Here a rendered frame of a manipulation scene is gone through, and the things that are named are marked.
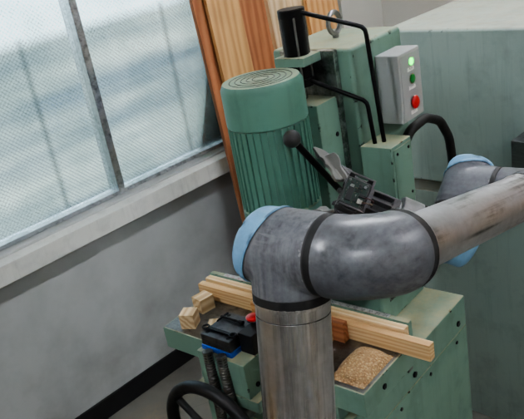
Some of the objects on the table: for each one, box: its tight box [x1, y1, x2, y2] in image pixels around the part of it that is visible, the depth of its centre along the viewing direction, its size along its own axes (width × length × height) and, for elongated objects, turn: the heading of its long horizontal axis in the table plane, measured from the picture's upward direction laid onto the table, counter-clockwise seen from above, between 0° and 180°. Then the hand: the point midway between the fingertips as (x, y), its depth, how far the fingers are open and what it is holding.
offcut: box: [191, 290, 215, 314], centre depth 186 cm, size 4×4×4 cm
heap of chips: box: [334, 347, 394, 389], centre depth 152 cm, size 8×12×3 cm
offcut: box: [179, 307, 200, 329], centre depth 180 cm, size 4×4×4 cm
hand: (298, 180), depth 143 cm, fingers open, 14 cm apart
